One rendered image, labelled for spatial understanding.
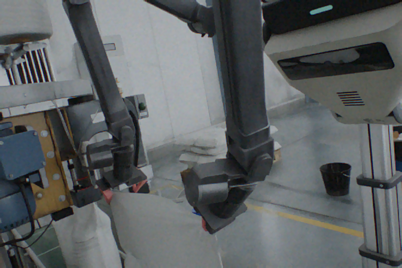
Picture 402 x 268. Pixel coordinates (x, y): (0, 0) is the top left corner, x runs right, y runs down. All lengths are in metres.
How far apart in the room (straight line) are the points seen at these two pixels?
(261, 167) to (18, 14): 0.66
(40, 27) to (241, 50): 0.60
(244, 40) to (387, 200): 0.82
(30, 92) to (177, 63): 5.51
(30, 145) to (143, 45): 5.26
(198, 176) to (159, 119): 5.50
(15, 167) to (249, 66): 0.56
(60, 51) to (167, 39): 2.54
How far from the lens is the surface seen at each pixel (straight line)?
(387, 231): 1.19
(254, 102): 0.48
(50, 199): 1.11
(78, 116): 1.11
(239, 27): 0.42
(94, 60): 0.86
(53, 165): 1.10
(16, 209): 0.89
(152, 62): 6.05
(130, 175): 0.99
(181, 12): 0.95
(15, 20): 0.90
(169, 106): 6.15
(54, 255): 2.46
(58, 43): 4.35
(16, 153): 0.81
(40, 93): 0.97
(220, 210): 0.63
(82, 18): 0.85
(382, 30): 0.79
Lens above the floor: 1.36
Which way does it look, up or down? 10 degrees down
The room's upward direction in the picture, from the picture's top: 10 degrees counter-clockwise
